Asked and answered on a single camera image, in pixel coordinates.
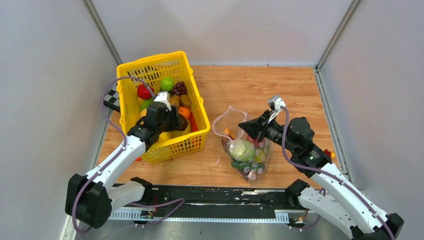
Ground red toy piece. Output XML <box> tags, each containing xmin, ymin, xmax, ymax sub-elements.
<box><xmin>324</xmin><ymin>149</ymin><xmax>336</xmax><ymax>159</ymax></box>

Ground yellow lemon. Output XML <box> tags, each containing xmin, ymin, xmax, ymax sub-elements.
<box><xmin>253</xmin><ymin>148</ymin><xmax>267</xmax><ymax>163</ymax></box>

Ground black white checkerboard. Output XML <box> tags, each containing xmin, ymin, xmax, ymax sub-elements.
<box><xmin>101</xmin><ymin>84</ymin><xmax>121</xmax><ymax>113</ymax></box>

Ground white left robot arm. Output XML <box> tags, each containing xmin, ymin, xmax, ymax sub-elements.
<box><xmin>65</xmin><ymin>102</ymin><xmax>188</xmax><ymax>234</ymax></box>

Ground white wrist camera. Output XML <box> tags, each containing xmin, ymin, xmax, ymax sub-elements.
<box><xmin>267</xmin><ymin>95</ymin><xmax>286</xmax><ymax>123</ymax></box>
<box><xmin>153</xmin><ymin>91</ymin><xmax>172</xmax><ymax>111</ymax></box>

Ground green leafy vegetable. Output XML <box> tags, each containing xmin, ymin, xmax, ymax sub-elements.
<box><xmin>140</xmin><ymin>98</ymin><xmax>153</xmax><ymax>111</ymax></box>

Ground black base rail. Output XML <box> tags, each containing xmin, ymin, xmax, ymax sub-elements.
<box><xmin>130</xmin><ymin>185</ymin><xmax>307</xmax><ymax>220</ymax></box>

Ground green white cabbage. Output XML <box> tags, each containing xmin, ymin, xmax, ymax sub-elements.
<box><xmin>229</xmin><ymin>139</ymin><xmax>256</xmax><ymax>162</ymax></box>

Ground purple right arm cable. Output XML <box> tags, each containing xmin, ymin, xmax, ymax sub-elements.
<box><xmin>279</xmin><ymin>105</ymin><xmax>397</xmax><ymax>240</ymax></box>

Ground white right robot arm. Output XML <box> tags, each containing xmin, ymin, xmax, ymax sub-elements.
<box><xmin>238</xmin><ymin>110</ymin><xmax>405</xmax><ymax>240</ymax></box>

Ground red chili pepper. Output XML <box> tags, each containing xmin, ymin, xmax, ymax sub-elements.
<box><xmin>188</xmin><ymin>112</ymin><xmax>199</xmax><ymax>133</ymax></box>

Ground brown pear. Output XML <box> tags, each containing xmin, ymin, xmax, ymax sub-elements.
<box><xmin>169</xmin><ymin>95</ymin><xmax>181</xmax><ymax>108</ymax></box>

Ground red tomato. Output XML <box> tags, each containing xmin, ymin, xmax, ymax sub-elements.
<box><xmin>137</xmin><ymin>84</ymin><xmax>154</xmax><ymax>100</ymax></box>

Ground dark purple grapes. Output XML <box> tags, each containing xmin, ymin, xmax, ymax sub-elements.
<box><xmin>171</xmin><ymin>81</ymin><xmax>188</xmax><ymax>96</ymax></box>

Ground clear zip top bag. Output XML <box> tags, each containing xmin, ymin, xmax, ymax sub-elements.
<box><xmin>211</xmin><ymin>106</ymin><xmax>272</xmax><ymax>186</ymax></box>

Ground green bell pepper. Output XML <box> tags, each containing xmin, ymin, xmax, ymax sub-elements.
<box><xmin>231</xmin><ymin>161</ymin><xmax>265</xmax><ymax>175</ymax></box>

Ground orange tangerine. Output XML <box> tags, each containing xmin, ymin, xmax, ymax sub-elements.
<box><xmin>178</xmin><ymin>106</ymin><xmax>191</xmax><ymax>120</ymax></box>

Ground yellow plastic basket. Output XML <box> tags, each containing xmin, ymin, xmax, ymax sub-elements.
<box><xmin>116</xmin><ymin>51</ymin><xmax>211</xmax><ymax>164</ymax></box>

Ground yellow fruit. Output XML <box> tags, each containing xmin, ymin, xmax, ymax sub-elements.
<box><xmin>158</xmin><ymin>132</ymin><xmax>173</xmax><ymax>143</ymax></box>

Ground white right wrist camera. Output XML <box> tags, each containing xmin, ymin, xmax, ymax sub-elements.
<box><xmin>267</xmin><ymin>95</ymin><xmax>286</xmax><ymax>123</ymax></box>

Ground dark purple mangosteen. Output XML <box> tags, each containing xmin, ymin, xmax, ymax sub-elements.
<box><xmin>177</xmin><ymin>113</ymin><xmax>189</xmax><ymax>132</ymax></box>

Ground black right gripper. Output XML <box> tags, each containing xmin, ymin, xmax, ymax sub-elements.
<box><xmin>238</xmin><ymin>110</ymin><xmax>297</xmax><ymax>154</ymax></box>

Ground brown kiwi potato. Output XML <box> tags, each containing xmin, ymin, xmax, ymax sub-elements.
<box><xmin>180</xmin><ymin>94</ymin><xmax>192</xmax><ymax>109</ymax></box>

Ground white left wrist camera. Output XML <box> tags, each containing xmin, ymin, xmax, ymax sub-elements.
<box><xmin>153</xmin><ymin>91</ymin><xmax>172</xmax><ymax>111</ymax></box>

